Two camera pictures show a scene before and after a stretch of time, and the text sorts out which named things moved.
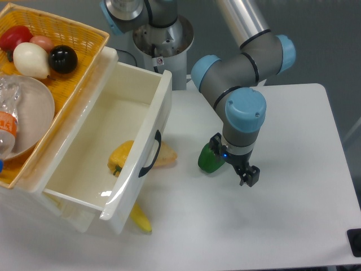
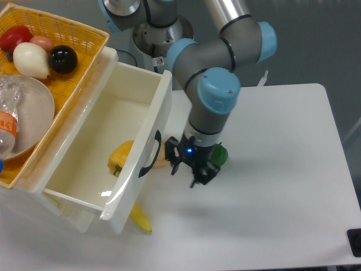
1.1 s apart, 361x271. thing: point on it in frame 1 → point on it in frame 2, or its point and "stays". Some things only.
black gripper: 251,177 → 197,157
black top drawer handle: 145,171 stays
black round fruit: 62,58 stays
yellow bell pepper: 118,158 stays
